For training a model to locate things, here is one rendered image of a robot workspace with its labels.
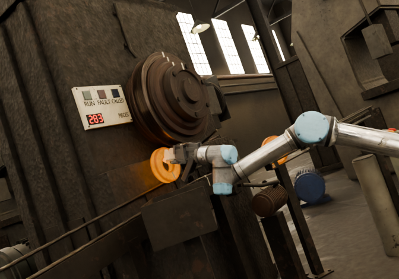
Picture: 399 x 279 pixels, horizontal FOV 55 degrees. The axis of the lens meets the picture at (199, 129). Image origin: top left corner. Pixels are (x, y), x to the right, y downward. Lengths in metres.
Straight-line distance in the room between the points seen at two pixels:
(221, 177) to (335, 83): 3.00
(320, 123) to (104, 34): 1.08
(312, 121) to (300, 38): 3.10
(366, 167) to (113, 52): 1.39
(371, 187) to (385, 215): 0.15
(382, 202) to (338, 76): 2.32
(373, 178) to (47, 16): 1.72
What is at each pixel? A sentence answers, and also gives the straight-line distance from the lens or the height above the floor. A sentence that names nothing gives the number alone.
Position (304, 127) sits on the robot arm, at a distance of 1.44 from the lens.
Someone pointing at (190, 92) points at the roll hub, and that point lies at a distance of 1.79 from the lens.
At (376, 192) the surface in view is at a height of 0.34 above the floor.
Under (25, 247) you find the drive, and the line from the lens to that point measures 2.63.
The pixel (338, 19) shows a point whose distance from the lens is 4.29.
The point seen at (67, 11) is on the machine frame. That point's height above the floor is 1.60.
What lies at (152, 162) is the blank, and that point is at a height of 0.85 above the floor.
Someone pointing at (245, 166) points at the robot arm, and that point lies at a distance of 1.60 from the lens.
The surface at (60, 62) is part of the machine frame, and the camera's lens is 1.69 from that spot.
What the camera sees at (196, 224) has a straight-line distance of 1.19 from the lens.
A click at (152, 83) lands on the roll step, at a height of 1.18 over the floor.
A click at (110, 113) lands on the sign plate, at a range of 1.71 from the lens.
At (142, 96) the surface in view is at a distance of 1.69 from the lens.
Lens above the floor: 0.80
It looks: 4 degrees up
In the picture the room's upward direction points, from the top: 19 degrees counter-clockwise
